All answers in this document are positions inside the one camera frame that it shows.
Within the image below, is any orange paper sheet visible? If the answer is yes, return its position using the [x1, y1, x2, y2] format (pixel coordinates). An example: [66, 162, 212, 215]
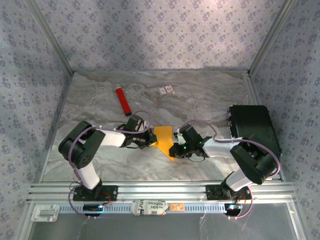
[152, 125, 176, 162]

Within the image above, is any red cylinder tube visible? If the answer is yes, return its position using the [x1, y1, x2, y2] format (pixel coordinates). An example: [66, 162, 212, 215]
[114, 84, 133, 117]

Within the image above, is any small printed card box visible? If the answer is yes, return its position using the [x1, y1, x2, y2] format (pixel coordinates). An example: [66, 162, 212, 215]
[158, 84, 175, 97]

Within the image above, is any black hard case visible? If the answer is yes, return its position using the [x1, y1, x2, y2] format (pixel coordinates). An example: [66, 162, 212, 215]
[227, 104, 283, 159]

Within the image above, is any black right controller board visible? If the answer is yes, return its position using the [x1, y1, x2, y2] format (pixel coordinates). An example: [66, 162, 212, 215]
[224, 203, 243, 217]

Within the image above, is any black controller board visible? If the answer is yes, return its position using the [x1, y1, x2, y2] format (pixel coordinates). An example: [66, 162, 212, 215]
[224, 203, 243, 217]
[83, 204, 105, 212]

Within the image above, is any black left controller board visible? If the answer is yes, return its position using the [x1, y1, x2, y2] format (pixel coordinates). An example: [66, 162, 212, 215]
[83, 204, 105, 212]

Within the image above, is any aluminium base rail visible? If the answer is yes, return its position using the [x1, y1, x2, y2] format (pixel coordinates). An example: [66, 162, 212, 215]
[26, 181, 298, 204]

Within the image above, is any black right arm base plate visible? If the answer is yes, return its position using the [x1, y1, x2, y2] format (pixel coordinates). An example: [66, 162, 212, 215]
[206, 184, 252, 201]

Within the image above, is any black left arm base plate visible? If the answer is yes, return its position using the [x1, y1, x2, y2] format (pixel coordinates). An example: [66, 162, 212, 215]
[72, 185, 119, 202]

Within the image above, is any slotted cable duct strip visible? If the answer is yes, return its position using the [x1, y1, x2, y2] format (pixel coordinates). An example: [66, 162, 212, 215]
[58, 202, 227, 215]

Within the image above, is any aluminium frame post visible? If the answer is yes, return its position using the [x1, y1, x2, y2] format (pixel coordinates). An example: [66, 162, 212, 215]
[247, 0, 298, 76]

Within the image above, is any white plastic bracket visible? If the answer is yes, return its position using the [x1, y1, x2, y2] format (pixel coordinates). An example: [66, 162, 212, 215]
[31, 204, 60, 223]

